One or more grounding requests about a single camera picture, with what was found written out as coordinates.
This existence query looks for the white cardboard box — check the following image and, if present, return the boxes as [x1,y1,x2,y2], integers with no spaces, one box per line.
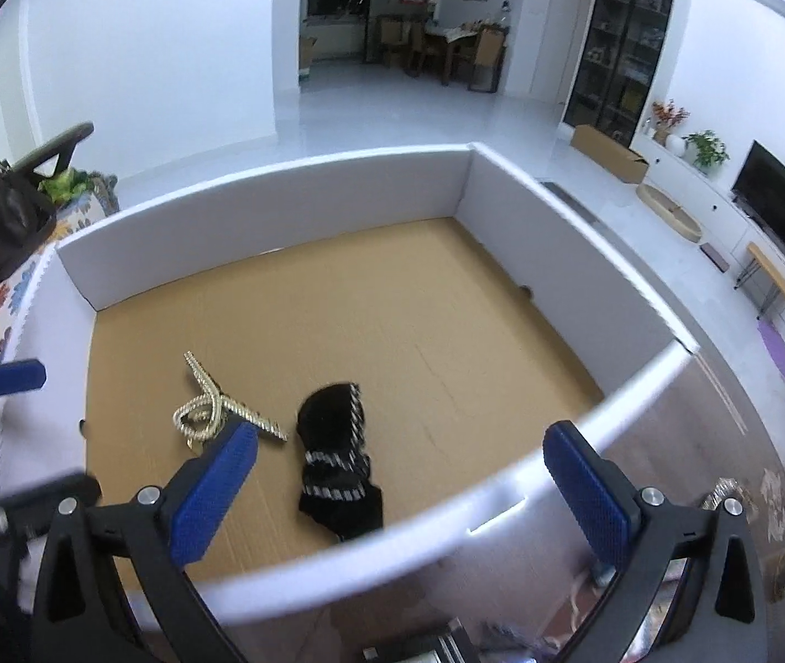
[2,141,701,636]

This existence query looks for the gold rhinestone hair clip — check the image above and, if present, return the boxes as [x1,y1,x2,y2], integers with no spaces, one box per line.
[172,351,290,453]

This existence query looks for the orange flower arrangement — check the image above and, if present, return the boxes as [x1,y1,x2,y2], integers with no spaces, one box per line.
[650,99,690,146]

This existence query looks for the green leafy item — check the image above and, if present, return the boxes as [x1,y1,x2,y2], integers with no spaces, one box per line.
[40,169,100,204]

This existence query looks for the beige oval floor tray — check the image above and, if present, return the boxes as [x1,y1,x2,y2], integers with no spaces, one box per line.
[636,183,704,244]

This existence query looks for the white television console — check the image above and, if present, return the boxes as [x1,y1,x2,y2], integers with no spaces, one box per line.
[641,131,785,374]

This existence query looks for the green potted plant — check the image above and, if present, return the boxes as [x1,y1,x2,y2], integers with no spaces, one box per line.
[683,130,731,173]

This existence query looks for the black cloth with silver trim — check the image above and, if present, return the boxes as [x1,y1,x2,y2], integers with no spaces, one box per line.
[296,380,385,543]

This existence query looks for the brown patterned glass desktop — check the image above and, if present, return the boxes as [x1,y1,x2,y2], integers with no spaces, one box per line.
[323,341,785,663]

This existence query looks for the wooden dining chair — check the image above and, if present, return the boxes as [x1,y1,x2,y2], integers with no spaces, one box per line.
[468,26,507,94]
[375,14,407,70]

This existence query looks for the dark wooden dining table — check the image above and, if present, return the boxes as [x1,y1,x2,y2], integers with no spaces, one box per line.
[423,24,477,87]

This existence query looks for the brown cardboard box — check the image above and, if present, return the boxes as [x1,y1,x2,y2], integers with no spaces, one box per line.
[570,124,651,185]

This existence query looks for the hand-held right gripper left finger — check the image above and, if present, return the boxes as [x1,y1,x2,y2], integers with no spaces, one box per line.
[33,421,260,663]

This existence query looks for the white door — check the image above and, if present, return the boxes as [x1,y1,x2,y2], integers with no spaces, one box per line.
[548,0,587,104]

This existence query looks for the purple floor mat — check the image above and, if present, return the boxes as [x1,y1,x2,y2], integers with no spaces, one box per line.
[757,319,785,381]

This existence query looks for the wooden hairpin-leg side table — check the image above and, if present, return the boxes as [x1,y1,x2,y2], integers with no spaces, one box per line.
[734,241,785,319]

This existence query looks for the dark glass display cabinet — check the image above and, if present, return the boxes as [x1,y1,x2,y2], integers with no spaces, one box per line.
[564,0,680,146]

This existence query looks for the dark curved chair back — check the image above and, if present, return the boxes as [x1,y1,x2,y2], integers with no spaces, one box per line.
[11,122,96,184]

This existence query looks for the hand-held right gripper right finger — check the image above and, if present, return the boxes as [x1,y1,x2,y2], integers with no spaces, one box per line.
[542,420,770,663]

